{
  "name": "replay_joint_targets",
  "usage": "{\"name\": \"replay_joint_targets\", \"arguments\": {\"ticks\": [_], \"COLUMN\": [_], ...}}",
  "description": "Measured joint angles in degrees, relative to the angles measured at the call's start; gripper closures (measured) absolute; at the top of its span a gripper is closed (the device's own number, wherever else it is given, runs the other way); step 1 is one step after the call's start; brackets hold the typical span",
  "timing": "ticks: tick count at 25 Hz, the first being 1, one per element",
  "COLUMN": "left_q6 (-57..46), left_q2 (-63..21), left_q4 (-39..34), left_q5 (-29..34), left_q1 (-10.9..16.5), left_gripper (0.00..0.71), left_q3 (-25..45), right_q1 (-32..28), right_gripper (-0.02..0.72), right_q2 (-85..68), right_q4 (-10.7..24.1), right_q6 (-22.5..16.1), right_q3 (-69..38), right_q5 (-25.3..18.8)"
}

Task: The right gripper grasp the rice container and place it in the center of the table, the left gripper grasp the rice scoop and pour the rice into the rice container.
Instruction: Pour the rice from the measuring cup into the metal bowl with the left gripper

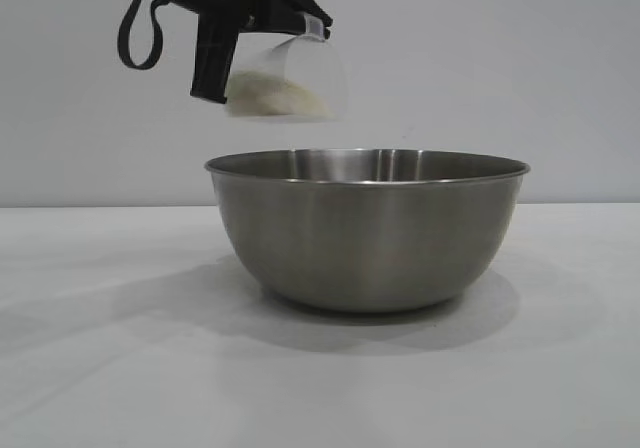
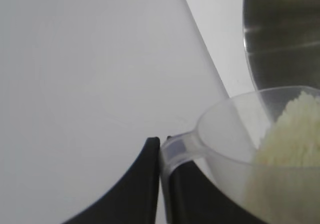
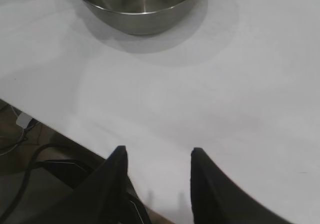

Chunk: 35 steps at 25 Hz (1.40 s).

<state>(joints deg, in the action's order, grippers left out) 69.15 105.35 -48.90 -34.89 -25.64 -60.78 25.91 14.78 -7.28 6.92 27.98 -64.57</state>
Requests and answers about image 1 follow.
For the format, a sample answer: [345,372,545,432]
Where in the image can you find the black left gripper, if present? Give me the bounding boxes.
[189,0,334,105]

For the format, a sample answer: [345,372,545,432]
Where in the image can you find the clear plastic measuring cup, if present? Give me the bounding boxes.
[224,12,349,122]

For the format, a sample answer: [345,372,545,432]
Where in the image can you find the white rice grains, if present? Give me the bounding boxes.
[224,67,335,120]

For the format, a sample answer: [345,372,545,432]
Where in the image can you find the stainless steel mixing bowl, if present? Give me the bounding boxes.
[203,148,532,315]

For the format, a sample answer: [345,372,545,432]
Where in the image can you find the black looped cable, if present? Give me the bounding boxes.
[116,0,167,70]

